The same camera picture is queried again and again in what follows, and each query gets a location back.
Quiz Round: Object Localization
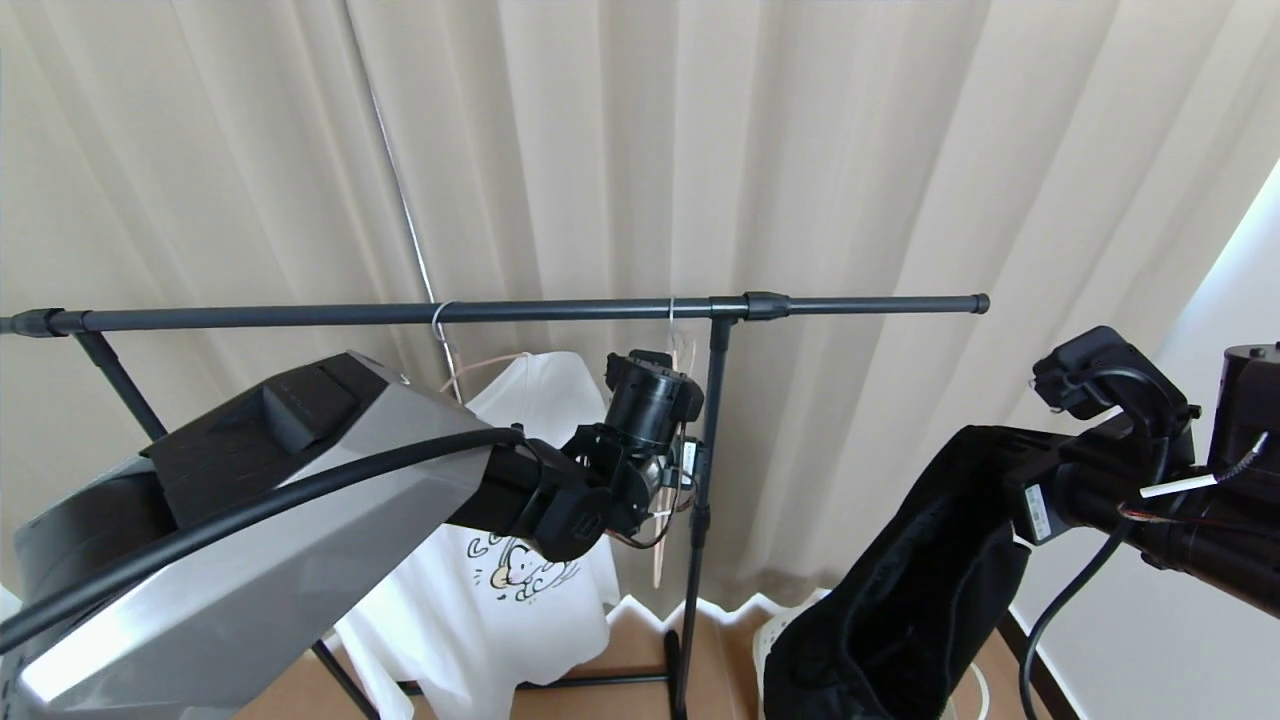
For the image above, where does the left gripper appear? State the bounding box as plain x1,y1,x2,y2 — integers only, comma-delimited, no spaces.
643,438,703,513

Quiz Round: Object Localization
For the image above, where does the pink clothes hanger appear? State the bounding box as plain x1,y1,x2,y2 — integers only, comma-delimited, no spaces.
649,296,699,592
429,300,537,407

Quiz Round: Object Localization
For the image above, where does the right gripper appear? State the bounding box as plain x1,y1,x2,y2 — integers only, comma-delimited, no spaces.
1002,438,1153,548

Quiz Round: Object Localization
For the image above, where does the black garment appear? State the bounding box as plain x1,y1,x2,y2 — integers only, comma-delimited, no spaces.
761,424,1037,720

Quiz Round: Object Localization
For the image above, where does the white laundry basket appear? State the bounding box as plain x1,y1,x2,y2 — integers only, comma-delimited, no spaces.
750,598,992,720

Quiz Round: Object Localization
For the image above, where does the black cable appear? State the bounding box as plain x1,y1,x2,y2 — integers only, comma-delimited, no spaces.
1017,518,1138,720
0,424,529,654

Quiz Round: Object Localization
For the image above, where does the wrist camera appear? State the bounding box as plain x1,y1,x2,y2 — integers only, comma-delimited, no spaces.
668,372,707,426
1031,324,1202,473

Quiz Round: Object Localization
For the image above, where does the black clothes rack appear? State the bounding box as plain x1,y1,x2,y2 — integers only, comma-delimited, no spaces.
0,291,992,720

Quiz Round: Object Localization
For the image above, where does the beige curtain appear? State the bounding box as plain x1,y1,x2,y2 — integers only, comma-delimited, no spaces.
0,0,1280,626

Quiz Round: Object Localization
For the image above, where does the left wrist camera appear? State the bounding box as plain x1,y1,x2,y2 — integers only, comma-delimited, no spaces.
668,372,707,426

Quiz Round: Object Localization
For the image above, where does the white printed t-shirt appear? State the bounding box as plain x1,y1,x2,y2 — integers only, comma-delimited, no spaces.
332,350,624,720

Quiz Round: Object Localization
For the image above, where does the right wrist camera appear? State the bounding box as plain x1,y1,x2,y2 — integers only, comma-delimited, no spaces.
1031,324,1202,473

